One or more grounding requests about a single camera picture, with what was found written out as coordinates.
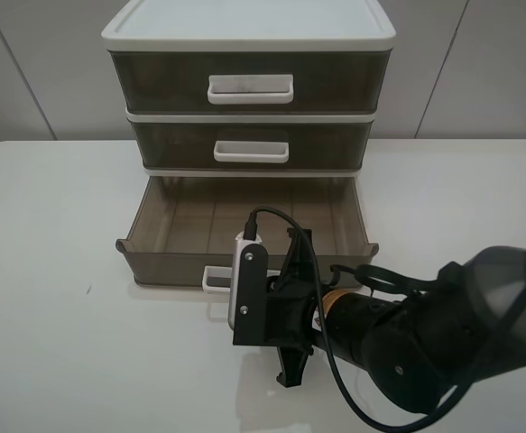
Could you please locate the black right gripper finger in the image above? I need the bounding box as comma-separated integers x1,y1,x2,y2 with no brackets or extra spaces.
276,227,315,291

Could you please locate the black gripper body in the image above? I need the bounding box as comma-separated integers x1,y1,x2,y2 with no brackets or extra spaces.
263,276,318,355

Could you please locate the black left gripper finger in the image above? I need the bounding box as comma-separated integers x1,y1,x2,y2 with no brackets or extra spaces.
276,345,310,387

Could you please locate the dark bottom drawer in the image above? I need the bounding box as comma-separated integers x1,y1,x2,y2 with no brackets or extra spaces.
116,177,379,288

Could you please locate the dark drawer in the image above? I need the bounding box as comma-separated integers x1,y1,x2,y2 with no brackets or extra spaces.
133,123,371,171
111,51,390,115
116,177,379,288

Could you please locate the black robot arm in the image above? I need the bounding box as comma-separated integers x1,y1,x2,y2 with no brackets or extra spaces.
267,246,526,415

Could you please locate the dark middle drawer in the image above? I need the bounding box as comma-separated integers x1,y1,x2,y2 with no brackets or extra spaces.
133,123,371,171

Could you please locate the dark top drawer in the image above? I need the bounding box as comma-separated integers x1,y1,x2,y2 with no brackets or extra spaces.
111,51,390,115

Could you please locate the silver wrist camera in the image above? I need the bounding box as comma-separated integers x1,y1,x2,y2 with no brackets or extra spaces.
227,232,268,346

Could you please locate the black camera cable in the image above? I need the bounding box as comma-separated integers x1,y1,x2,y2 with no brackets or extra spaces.
244,207,526,433

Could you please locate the white drawer cabinet frame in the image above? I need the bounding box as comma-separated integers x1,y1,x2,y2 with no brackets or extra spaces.
101,1,396,177

